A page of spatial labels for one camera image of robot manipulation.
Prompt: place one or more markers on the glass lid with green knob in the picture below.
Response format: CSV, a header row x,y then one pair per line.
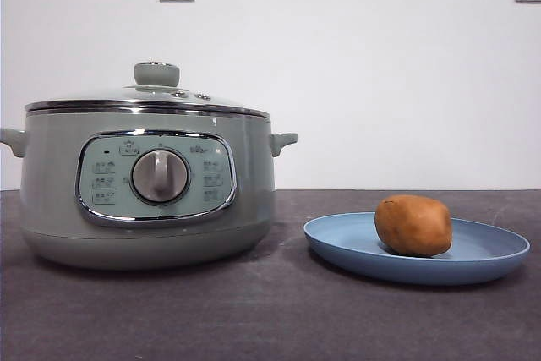
x,y
156,75

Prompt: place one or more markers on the brown potato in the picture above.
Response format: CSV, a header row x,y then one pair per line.
x,y
414,225

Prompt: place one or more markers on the grey steamer control dial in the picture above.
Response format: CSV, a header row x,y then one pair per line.
x,y
160,176

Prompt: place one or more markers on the blue round plate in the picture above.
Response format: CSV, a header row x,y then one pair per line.
x,y
346,242

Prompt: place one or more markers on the pale green electric steamer pot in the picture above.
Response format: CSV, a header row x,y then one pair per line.
x,y
50,192

